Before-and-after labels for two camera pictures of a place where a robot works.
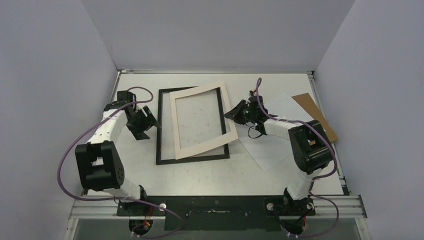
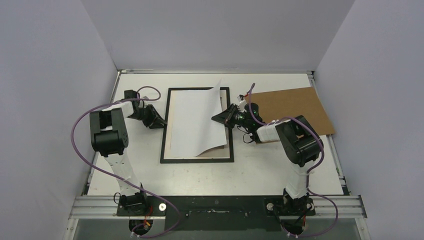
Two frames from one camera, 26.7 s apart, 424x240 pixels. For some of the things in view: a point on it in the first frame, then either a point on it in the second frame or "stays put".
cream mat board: x=209 y=143 → x=222 y=151
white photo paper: x=269 y=151 → x=193 y=131
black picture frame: x=159 y=130 → x=231 y=159
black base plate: x=216 y=213 stays put
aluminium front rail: x=338 y=206 stays put
